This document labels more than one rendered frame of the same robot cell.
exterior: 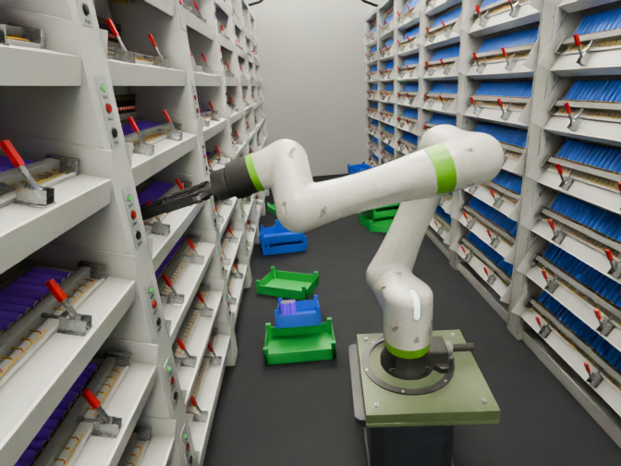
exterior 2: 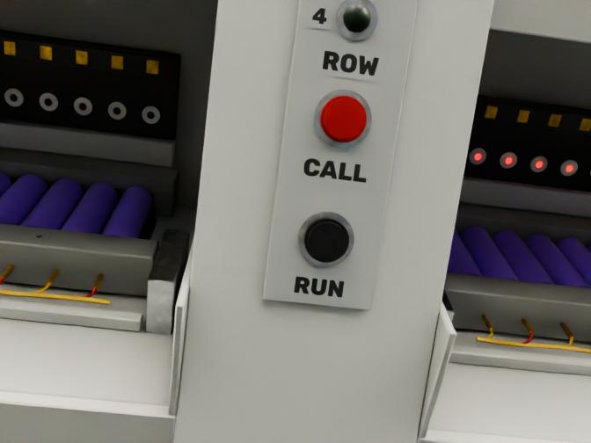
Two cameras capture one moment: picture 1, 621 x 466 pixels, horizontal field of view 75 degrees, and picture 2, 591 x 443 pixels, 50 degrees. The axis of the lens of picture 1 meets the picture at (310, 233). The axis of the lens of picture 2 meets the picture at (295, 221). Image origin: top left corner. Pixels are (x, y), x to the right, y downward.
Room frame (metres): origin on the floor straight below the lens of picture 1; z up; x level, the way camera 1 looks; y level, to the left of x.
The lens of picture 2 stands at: (1.44, 0.14, 0.87)
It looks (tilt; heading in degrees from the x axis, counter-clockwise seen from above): 10 degrees down; 86
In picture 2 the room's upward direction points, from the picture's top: 7 degrees clockwise
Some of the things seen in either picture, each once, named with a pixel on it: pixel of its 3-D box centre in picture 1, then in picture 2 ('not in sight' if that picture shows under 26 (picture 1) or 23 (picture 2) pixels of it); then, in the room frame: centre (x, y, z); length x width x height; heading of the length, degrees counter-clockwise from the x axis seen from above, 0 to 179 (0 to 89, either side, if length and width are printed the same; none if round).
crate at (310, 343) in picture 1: (299, 339); not in sight; (1.51, 0.08, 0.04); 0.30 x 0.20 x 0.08; 91
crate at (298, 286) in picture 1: (287, 282); not in sight; (2.08, 0.15, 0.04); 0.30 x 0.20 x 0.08; 66
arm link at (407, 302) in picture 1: (406, 312); not in sight; (0.96, -0.24, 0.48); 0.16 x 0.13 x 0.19; 7
